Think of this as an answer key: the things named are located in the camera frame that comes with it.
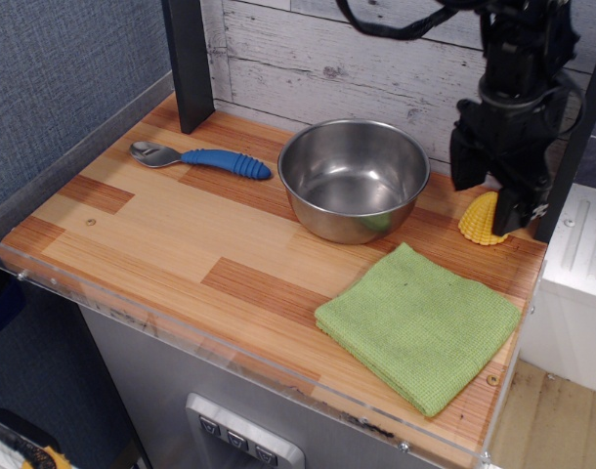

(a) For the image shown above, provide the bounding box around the yellow black object bottom left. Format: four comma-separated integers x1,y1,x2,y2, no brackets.
0,423,73,469

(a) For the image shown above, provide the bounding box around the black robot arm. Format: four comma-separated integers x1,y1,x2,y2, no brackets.
450,1,583,235

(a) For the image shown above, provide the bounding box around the black right upright post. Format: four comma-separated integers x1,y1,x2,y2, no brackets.
533,0,596,243

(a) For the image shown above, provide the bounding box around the black left upright post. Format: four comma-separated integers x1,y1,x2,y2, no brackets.
161,0,215,134

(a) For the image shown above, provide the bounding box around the blue handled metal spoon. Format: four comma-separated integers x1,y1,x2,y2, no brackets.
129,142,273,181

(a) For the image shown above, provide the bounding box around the clear acrylic table guard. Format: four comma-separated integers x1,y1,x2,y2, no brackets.
0,77,546,466

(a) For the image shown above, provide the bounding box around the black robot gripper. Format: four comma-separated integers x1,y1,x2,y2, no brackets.
448,87,573,236

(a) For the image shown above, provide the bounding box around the silver toy fridge cabinet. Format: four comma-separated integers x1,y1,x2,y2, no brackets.
82,309,481,468

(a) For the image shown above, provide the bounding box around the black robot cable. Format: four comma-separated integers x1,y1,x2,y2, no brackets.
334,0,458,40

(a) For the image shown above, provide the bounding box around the yellow toy corn piece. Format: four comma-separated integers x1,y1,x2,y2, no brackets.
458,192,509,246

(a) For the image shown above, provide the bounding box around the black upright post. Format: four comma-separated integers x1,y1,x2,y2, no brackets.
161,0,215,134
533,0,596,243

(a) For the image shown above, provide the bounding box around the stainless steel bowl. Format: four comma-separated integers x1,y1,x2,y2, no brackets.
277,119,431,244

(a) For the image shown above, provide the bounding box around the silver dispenser button panel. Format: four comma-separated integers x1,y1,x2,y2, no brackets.
186,393,306,468

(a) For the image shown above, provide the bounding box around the white aluminium side block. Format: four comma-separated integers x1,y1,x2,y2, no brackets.
520,184,596,391

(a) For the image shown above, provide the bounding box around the folded green cloth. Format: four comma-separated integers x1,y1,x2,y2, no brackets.
315,243,521,417

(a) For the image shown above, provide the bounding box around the brass screw right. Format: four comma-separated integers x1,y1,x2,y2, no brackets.
487,374,499,386

